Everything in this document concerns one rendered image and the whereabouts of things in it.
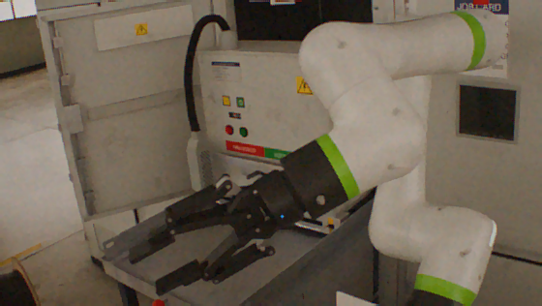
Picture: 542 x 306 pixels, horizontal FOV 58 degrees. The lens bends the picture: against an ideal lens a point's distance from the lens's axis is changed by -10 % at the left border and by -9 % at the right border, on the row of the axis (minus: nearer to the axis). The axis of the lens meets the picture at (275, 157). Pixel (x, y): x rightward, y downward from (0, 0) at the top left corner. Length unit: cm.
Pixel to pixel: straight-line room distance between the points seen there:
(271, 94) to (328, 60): 86
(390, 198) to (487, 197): 48
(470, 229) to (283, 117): 72
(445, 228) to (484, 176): 49
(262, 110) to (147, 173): 59
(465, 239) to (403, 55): 40
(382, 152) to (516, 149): 84
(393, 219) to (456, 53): 38
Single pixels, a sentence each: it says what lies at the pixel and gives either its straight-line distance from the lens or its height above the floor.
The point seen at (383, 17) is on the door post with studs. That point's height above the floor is 147.
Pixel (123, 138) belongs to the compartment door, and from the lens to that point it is 192.
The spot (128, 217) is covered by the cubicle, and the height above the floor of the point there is 48.
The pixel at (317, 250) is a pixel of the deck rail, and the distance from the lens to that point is 145.
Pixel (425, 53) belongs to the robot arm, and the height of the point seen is 149.
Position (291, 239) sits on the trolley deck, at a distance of 160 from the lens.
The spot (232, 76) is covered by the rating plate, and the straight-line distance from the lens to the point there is 162.
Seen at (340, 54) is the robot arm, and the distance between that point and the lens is 69.
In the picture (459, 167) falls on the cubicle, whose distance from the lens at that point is 153.
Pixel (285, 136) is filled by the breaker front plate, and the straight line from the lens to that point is 155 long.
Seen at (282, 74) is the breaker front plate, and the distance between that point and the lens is 150.
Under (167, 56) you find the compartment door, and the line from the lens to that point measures 190.
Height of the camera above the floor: 164
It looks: 21 degrees down
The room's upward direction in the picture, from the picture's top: 6 degrees counter-clockwise
